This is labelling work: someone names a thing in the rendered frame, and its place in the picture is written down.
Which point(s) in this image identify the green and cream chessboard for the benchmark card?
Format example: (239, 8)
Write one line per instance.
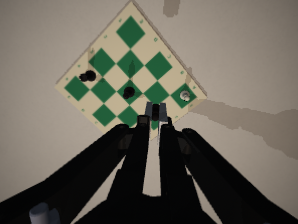
(128, 54)

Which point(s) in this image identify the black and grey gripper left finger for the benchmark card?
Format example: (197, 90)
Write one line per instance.
(61, 197)

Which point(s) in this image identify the white pawn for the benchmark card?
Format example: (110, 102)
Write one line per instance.
(185, 95)

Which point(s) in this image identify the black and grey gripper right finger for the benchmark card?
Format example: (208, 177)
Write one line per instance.
(234, 199)

